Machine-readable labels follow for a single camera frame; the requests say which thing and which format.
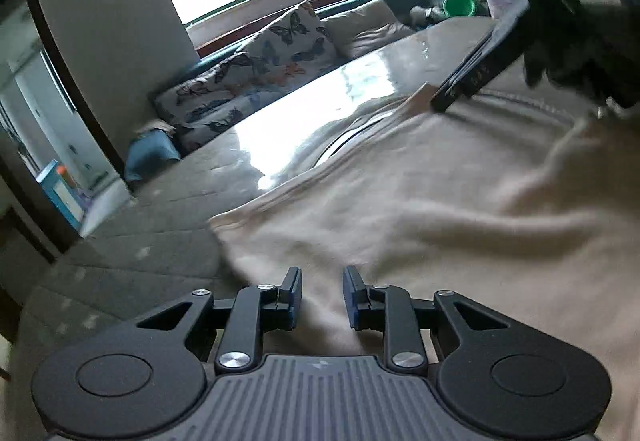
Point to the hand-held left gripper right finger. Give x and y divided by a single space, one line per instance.
352 298

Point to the upright butterfly print cushion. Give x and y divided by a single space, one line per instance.
292 38

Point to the dark wooden door frame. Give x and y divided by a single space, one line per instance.
60 71

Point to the beige cushion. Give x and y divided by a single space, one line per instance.
365 28

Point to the blue towel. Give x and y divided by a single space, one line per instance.
150 156

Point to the person's right hand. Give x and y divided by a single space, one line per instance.
580 51

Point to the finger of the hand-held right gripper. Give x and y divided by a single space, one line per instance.
480 71

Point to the beige folded cloth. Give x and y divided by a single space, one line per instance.
155 126

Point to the round black induction cooker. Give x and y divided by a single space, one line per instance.
340 143

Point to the blue bathroom cabinet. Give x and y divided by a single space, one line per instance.
62 196

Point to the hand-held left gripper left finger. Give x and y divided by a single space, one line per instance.
292 296

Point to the cream sweatshirt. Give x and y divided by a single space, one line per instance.
425 201

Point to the grey plush toy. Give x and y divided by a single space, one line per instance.
425 13

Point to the clear plastic storage box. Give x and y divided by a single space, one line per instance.
502 1

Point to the green plastic basin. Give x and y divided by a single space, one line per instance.
460 5

